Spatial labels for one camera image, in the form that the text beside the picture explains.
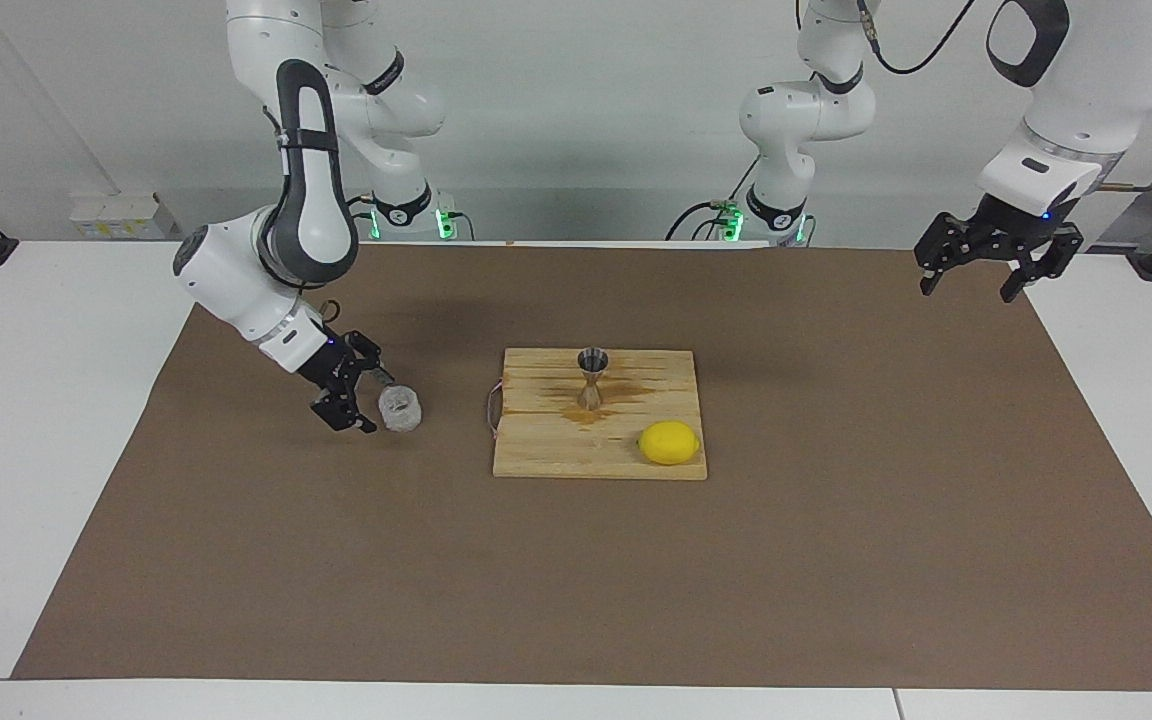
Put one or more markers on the steel double jigger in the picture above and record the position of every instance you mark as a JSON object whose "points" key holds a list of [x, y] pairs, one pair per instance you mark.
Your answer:
{"points": [[592, 385]]}

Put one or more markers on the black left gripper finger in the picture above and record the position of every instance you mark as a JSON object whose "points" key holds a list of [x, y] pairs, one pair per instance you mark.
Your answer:
{"points": [[936, 245], [1051, 262]]}

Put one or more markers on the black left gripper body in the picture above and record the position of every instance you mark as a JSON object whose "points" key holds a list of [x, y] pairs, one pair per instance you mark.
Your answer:
{"points": [[1021, 228]]}

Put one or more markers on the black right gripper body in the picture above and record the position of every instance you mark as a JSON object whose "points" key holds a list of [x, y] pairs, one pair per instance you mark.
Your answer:
{"points": [[326, 365]]}

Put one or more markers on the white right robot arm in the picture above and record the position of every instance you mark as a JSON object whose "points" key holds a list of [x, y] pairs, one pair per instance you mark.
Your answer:
{"points": [[311, 220]]}

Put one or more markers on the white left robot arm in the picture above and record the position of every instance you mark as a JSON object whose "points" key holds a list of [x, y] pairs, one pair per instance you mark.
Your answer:
{"points": [[1116, 80]]}

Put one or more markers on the white power strip box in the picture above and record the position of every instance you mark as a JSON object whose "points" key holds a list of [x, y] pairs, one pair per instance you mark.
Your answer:
{"points": [[121, 215]]}

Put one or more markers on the yellow lemon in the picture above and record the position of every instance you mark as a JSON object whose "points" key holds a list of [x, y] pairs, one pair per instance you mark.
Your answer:
{"points": [[669, 444]]}

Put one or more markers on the wooden cutting board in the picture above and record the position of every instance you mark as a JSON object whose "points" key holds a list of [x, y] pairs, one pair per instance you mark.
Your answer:
{"points": [[556, 450]]}

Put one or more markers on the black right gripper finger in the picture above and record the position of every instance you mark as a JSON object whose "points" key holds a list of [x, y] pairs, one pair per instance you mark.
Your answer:
{"points": [[336, 410], [364, 350]]}

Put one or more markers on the brown table mat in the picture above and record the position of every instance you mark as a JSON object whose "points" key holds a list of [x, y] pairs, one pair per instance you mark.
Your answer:
{"points": [[336, 560]]}

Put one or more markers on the small clear glass cup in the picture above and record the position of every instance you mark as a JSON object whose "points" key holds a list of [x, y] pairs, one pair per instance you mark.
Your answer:
{"points": [[401, 410]]}

